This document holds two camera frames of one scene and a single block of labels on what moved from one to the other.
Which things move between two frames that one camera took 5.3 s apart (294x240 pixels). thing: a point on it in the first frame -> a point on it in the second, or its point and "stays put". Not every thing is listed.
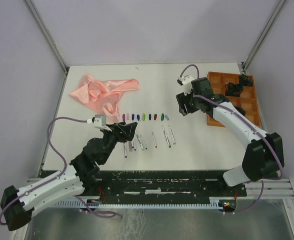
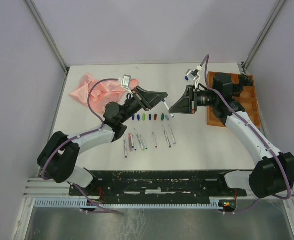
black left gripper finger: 130,135 -> 156,101
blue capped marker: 143,142 stays put
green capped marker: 166,136 stays put
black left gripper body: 115,136 -> 140,99
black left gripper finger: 133,125 -> 150,96
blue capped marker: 134,144 stays put
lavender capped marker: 172,135 stays put
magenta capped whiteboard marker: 125,150 stays put
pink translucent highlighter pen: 130,146 stays put
